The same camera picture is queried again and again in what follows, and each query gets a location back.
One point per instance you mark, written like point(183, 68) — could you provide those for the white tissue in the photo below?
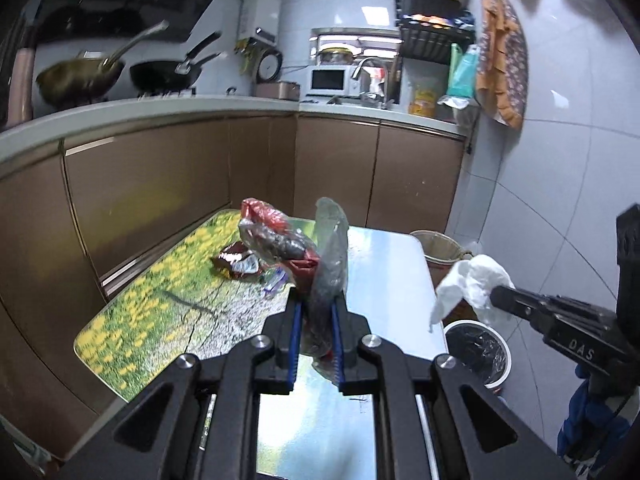
point(473, 281)

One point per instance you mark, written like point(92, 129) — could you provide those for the red and clear plastic wrapper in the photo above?
point(318, 266)

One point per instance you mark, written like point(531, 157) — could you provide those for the purple wrapper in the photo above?
point(276, 281)

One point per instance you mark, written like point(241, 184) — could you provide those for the brown kitchen cabinets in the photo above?
point(88, 196)

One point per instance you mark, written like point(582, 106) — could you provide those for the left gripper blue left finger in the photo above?
point(295, 306)

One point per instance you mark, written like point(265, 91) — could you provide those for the brass wok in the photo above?
point(86, 79)

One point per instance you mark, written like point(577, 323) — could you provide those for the white bin with black liner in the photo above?
point(481, 349)

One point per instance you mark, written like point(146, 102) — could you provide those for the dark red foil snack bag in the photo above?
point(236, 262)

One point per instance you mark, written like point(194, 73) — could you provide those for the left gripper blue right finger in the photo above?
point(337, 345)

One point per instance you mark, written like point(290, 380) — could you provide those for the yellow bottle on counter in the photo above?
point(424, 94)

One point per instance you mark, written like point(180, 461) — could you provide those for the green plastic bag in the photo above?
point(462, 71)

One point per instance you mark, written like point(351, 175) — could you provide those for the white water heater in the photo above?
point(259, 21)

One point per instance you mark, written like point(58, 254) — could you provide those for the black frying pan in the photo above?
point(171, 76)

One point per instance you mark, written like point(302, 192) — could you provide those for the chrome faucet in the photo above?
point(372, 75)

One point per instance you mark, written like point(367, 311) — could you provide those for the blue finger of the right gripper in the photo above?
point(544, 313)

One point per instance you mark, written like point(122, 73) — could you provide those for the black dish rack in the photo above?
point(428, 29)

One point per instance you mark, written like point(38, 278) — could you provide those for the blue white gloved right hand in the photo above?
point(595, 428)

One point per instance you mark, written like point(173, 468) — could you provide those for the orange patterned apron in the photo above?
point(502, 68)

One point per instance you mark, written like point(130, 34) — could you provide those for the white microwave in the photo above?
point(332, 80)

